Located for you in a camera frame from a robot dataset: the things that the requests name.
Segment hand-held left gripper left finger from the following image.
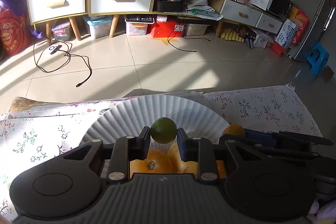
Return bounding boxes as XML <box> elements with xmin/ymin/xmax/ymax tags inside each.
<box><xmin>63</xmin><ymin>126</ymin><xmax>152</xmax><ymax>184</ymax></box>

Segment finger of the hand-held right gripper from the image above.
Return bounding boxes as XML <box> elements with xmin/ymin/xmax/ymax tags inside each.
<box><xmin>245</xmin><ymin>129</ymin><xmax>333</xmax><ymax>148</ymax></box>
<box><xmin>219</xmin><ymin>134</ymin><xmax>319</xmax><ymax>161</ymax></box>

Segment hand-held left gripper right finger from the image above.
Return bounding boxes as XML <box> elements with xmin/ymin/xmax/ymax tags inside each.
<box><xmin>176</xmin><ymin>129</ymin><xmax>263</xmax><ymax>184</ymax></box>

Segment green lime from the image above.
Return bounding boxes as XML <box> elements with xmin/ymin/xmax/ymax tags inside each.
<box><xmin>150</xmin><ymin>117</ymin><xmax>177</xmax><ymax>144</ymax></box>

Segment small orange tangerine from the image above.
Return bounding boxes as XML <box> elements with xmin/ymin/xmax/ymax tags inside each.
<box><xmin>223</xmin><ymin>124</ymin><xmax>246</xmax><ymax>137</ymax></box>

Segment white ribbed plate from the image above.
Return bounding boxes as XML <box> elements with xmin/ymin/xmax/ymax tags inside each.
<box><xmin>80</xmin><ymin>95</ymin><xmax>231</xmax><ymax>179</ymax></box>

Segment person's right hand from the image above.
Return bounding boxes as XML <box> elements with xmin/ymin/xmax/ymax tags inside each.
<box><xmin>308</xmin><ymin>199</ymin><xmax>336</xmax><ymax>224</ymax></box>

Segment yellow speckled pear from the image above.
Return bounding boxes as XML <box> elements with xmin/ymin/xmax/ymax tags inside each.
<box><xmin>167</xmin><ymin>142</ymin><xmax>196</xmax><ymax>175</ymax></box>

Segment large yellow orange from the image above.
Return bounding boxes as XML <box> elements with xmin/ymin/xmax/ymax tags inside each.
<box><xmin>130</xmin><ymin>150</ymin><xmax>174</xmax><ymax>175</ymax></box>

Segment cardboard piece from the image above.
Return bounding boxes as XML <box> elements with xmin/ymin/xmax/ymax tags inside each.
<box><xmin>322</xmin><ymin>65</ymin><xmax>335</xmax><ymax>83</ymax></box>

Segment blue plastic stool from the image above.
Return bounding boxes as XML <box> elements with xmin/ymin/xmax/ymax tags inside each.
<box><xmin>306</xmin><ymin>43</ymin><xmax>330</xmax><ymax>76</ymax></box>

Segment blue and white carton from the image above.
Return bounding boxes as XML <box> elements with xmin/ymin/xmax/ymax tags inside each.
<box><xmin>270</xmin><ymin>19</ymin><xmax>297</xmax><ymax>57</ymax></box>

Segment yellow egg carton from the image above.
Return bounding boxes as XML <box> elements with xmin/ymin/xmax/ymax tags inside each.
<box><xmin>220</xmin><ymin>29</ymin><xmax>246</xmax><ymax>43</ymax></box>

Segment floral tablecloth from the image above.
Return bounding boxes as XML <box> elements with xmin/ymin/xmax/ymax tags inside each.
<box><xmin>0</xmin><ymin>85</ymin><xmax>324</xmax><ymax>224</ymax></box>

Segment red storage box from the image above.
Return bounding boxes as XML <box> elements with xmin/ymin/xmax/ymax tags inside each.
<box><xmin>150</xmin><ymin>20</ymin><xmax>185</xmax><ymax>38</ymax></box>

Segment clear plastic storage box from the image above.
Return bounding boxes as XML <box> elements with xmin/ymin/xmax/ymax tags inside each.
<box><xmin>83</xmin><ymin>16</ymin><xmax>113</xmax><ymax>39</ymax></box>
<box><xmin>51</xmin><ymin>21</ymin><xmax>72</xmax><ymax>41</ymax></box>
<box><xmin>183</xmin><ymin>23</ymin><xmax>210</xmax><ymax>37</ymax></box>
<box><xmin>125</xmin><ymin>14</ymin><xmax>155</xmax><ymax>36</ymax></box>

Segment red gift box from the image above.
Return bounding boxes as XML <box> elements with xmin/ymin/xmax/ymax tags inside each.
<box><xmin>287</xmin><ymin>6</ymin><xmax>310</xmax><ymax>46</ymax></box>

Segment low wooden tv cabinet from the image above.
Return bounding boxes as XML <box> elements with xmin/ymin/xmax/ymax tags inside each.
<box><xmin>154</xmin><ymin>0</ymin><xmax>286</xmax><ymax>39</ymax></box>

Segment silver refrigerator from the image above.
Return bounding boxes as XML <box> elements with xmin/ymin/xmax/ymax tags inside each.
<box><xmin>290</xmin><ymin>0</ymin><xmax>336</xmax><ymax>62</ymax></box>

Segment white microwave oven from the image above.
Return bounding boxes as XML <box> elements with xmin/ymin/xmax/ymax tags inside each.
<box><xmin>249</xmin><ymin>0</ymin><xmax>294</xmax><ymax>21</ymax></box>

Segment pile of folded papers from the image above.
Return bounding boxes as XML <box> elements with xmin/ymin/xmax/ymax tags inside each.
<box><xmin>185</xmin><ymin>0</ymin><xmax>223</xmax><ymax>20</ymax></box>

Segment red printed bag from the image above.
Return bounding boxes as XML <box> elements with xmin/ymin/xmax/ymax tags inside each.
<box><xmin>0</xmin><ymin>8</ymin><xmax>33</xmax><ymax>57</ymax></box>

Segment black floor cable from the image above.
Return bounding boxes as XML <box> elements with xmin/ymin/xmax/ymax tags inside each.
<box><xmin>33</xmin><ymin>27</ymin><xmax>93</xmax><ymax>88</ymax></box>

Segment black hanging cable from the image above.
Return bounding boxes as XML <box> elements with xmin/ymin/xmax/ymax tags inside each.
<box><xmin>167</xmin><ymin>0</ymin><xmax>212</xmax><ymax>53</ymax></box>

